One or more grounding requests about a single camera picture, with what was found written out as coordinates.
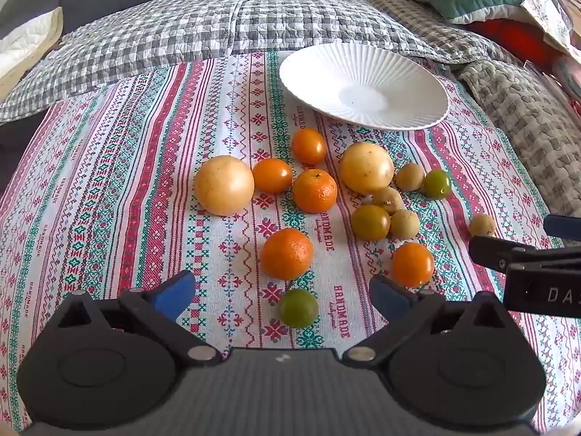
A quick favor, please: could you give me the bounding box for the white ribbed plate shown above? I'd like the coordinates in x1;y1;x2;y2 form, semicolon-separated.
279;43;450;132

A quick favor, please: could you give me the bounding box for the large-check grey blanket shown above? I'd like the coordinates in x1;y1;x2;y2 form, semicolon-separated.
454;59;581;219

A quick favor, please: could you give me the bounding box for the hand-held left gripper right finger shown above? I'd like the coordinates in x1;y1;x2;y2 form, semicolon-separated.
342;275;512;368

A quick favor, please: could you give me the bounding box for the beige grey checked quilt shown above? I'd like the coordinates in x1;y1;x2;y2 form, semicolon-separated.
365;0;527;66

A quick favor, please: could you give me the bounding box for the smooth orange tomato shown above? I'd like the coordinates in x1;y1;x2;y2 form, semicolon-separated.
291;128;328;165
252;157;294;194
391;242;435;288

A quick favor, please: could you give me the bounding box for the red cushion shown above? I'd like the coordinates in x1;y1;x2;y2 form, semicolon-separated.
467;18;568;71

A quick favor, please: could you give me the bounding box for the striped embroidered tablecloth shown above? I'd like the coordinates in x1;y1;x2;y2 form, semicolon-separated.
0;50;581;436

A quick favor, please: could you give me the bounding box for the cream floral cloth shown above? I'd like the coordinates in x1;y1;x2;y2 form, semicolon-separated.
490;0;581;55

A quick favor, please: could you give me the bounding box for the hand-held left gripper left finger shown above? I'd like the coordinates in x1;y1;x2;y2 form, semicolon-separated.
45;270;223;367

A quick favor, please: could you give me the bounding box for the grey white checked quilt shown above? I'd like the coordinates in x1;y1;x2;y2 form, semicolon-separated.
0;0;459;123

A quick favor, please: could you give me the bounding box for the orange tangerine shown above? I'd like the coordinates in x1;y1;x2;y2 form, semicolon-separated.
292;169;338;214
261;228;314;281

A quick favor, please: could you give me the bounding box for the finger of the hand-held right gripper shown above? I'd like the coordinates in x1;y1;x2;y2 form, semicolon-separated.
468;235;539;278
543;214;581;239

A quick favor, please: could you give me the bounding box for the green tomato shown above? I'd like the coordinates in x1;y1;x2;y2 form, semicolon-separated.
350;204;391;241
423;169;452;200
278;289;319;329

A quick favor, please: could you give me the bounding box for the large yellow round fruit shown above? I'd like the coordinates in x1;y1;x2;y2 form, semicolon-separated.
194;155;255;216
340;141;395;195

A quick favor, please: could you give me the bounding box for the cream quilted blanket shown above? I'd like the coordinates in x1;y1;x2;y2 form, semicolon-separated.
0;7;64;101

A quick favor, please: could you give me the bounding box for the small tan longan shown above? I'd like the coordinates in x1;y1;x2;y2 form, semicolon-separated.
390;209;421;239
372;186;403;215
468;213;497;238
396;162;426;192

